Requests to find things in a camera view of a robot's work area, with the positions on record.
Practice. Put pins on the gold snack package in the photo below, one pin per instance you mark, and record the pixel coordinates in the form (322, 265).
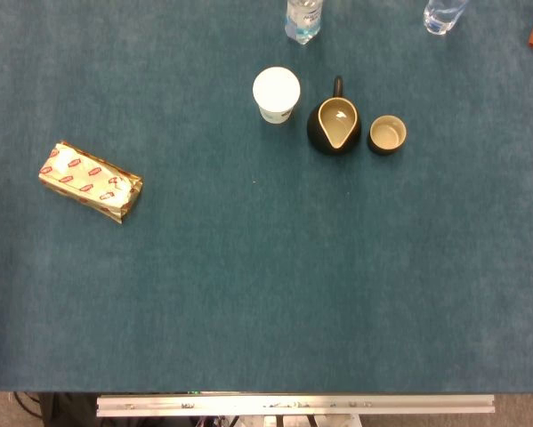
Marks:
(88, 180)

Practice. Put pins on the white paper cup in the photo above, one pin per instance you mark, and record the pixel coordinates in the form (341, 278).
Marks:
(276, 94)

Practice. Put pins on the black ceramic cup beige inside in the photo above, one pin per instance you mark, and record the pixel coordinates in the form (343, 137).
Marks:
(386, 134)

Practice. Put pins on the black ceramic pitcher beige inside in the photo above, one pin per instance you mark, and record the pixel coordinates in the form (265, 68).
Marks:
(335, 124)

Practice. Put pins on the clear plastic water bottle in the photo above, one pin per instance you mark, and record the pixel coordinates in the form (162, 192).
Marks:
(303, 20)

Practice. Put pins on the clear drinking glass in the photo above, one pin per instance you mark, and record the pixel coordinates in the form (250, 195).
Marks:
(441, 13)

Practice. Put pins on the aluminium profile rail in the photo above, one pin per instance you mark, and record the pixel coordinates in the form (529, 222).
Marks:
(293, 405)

